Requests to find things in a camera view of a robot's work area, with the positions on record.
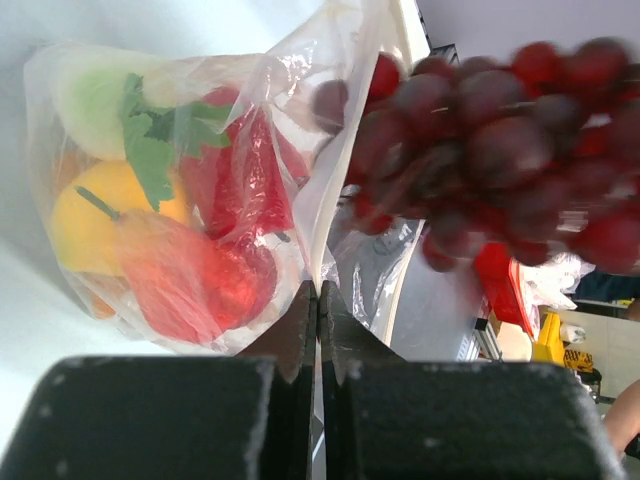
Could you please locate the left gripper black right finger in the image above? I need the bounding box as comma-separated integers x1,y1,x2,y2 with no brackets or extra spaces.
319,282,625,479

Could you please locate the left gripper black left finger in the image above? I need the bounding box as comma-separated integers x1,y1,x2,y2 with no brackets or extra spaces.
1,282,317,479

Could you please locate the red apple toy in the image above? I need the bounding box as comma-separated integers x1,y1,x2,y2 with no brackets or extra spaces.
74,185,236,346

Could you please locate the red bell pepper toy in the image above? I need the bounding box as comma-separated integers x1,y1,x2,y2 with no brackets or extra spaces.
179,107,309,239

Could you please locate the clear zip top bag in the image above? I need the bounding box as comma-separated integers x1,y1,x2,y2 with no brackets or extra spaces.
24,1,413,355

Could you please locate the yellow orange fruit toy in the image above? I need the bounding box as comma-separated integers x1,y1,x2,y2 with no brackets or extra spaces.
50,161,192,276

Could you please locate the dark purple grape bunch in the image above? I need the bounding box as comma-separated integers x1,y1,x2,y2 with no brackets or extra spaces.
344,37,639,276

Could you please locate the white radish toy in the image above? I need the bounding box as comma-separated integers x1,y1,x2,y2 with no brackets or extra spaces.
51,59,159,160

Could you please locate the person forearm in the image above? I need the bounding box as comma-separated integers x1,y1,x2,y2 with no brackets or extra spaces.
604,381,640,457

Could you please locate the crumpled clear plastic bag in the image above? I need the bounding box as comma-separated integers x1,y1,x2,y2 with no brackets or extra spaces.
516,253,595,310

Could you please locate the yellow container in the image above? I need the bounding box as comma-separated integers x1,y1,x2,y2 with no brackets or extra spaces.
531,312,602,387

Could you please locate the red storage bin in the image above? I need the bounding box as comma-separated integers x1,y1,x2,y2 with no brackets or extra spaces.
473,243,534,338

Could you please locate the green leaf toy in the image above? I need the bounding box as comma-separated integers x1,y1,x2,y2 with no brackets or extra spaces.
119,73,232,211

